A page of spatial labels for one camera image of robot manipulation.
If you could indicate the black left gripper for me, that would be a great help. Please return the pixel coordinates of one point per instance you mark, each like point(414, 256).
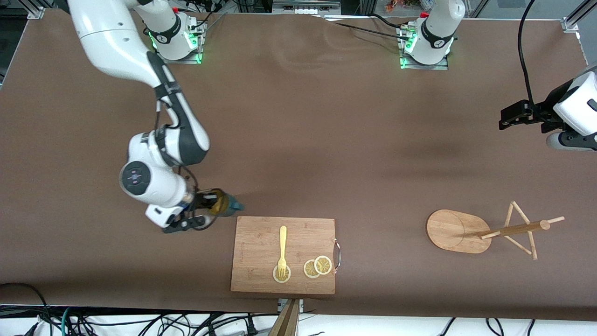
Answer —
point(540, 113)

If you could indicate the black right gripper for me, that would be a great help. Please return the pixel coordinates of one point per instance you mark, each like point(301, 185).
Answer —
point(201, 201)

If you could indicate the teal cup with yellow inside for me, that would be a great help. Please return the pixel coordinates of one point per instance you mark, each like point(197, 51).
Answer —
point(233, 208)

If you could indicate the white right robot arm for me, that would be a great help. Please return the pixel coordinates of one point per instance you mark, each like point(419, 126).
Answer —
point(112, 37)

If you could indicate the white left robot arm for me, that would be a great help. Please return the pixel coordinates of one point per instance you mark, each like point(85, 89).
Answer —
point(438, 28)

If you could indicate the wooden cup rack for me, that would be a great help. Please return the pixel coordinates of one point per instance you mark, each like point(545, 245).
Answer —
point(452, 231)

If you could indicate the yellow plastic fork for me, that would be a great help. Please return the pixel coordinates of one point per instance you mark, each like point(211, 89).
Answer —
point(282, 242)

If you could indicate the lemon slice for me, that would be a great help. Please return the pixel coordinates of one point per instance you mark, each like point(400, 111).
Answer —
point(323, 265)
point(280, 280)
point(308, 270)

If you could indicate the wooden stand beam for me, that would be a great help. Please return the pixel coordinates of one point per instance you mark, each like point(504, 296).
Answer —
point(287, 324)

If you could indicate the colourful small items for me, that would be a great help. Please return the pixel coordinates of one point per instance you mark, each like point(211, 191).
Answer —
point(406, 4)

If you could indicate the grey power strip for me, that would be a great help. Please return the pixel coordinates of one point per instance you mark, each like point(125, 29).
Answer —
point(305, 7)

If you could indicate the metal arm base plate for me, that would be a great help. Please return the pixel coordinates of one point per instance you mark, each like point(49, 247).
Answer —
point(186, 60)
point(440, 67)

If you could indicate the aluminium frame profile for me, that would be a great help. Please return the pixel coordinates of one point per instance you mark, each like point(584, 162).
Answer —
point(36, 10)
point(576, 16)

